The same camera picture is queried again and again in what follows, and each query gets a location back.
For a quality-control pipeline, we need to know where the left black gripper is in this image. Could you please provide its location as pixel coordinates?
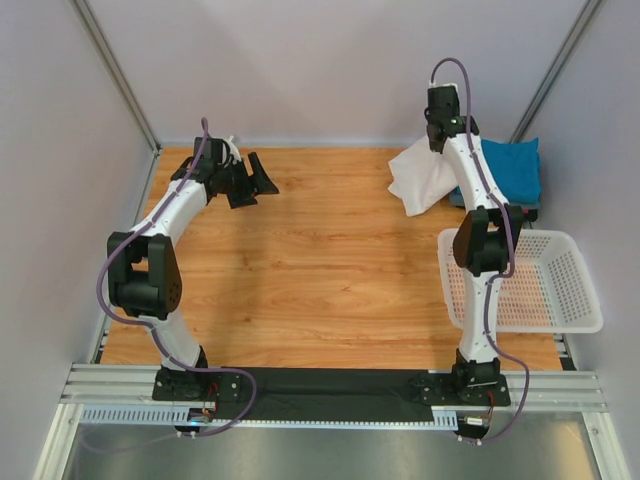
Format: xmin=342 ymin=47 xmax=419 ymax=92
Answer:
xmin=214 ymin=153 xmax=278 ymax=210

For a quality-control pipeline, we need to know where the white t-shirt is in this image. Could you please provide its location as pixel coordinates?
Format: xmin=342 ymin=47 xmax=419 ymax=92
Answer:
xmin=388 ymin=136 xmax=458 ymax=217

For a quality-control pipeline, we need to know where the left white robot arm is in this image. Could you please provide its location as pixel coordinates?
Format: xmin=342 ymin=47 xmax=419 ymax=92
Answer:
xmin=98 ymin=135 xmax=279 ymax=401

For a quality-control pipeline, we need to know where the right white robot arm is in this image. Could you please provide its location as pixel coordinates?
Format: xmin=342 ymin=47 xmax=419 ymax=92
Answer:
xmin=425 ymin=83 xmax=524 ymax=404

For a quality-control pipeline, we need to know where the folded black red t-shirt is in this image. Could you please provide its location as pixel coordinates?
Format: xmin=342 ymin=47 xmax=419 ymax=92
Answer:
xmin=521 ymin=205 xmax=539 ymax=223

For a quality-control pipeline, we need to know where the white plastic basket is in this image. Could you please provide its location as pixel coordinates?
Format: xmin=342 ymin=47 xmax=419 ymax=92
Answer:
xmin=437 ymin=228 xmax=603 ymax=334

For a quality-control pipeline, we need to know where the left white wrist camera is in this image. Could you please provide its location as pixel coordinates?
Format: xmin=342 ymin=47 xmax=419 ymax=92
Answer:
xmin=225 ymin=135 xmax=242 ymax=164

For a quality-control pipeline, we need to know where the right aluminium corner post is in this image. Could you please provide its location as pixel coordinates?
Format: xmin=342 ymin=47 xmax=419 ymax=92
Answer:
xmin=509 ymin=0 xmax=605 ymax=143

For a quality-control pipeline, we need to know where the aluminium corner post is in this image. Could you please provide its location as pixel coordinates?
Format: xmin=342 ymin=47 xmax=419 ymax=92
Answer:
xmin=509 ymin=0 xmax=605 ymax=143
xmin=69 ymin=0 xmax=161 ymax=153

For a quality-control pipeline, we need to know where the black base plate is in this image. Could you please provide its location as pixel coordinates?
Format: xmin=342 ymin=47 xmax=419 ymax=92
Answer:
xmin=152 ymin=367 xmax=511 ymax=420

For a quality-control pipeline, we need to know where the left aluminium corner post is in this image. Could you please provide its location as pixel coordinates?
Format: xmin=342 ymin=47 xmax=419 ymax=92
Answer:
xmin=69 ymin=0 xmax=161 ymax=153

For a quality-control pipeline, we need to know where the grey slotted cable duct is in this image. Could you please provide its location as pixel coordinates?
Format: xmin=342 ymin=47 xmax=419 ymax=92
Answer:
xmin=79 ymin=405 xmax=466 ymax=432

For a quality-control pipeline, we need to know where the aluminium frame rail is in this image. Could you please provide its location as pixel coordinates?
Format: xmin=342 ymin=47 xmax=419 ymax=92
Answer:
xmin=60 ymin=364 xmax=608 ymax=413

